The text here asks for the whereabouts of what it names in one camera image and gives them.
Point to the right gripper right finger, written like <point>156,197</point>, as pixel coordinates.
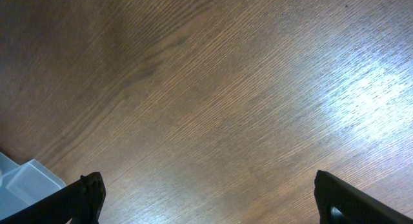
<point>340,202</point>

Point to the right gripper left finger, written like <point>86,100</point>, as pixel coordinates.
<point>81,202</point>

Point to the clear plastic storage bin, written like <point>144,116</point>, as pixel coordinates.
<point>26,184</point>

